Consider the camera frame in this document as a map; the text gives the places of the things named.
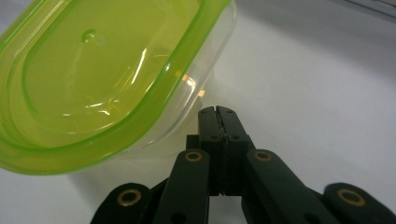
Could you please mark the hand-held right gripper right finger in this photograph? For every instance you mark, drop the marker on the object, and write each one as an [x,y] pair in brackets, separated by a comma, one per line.
[235,149]

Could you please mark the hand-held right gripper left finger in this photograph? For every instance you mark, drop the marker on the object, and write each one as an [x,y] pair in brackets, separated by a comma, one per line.
[210,149]

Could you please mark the clear container with green lid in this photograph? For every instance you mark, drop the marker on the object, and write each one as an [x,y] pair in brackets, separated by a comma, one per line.
[102,84]

